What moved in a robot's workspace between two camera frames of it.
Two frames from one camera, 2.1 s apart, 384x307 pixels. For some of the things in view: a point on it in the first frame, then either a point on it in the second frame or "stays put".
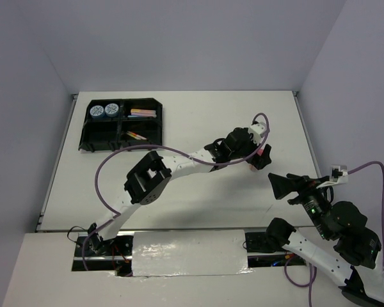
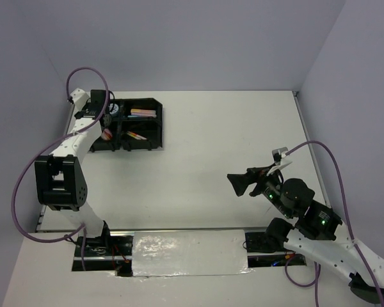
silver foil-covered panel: [160, 253] stays put
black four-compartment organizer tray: [114, 124] stays put
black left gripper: [260, 161] → [85, 108]
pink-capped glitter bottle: [260, 152] → [106, 134]
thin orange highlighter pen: [141, 137] stays put
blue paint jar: [111, 109] stays put
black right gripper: [301, 183] → [256, 174]
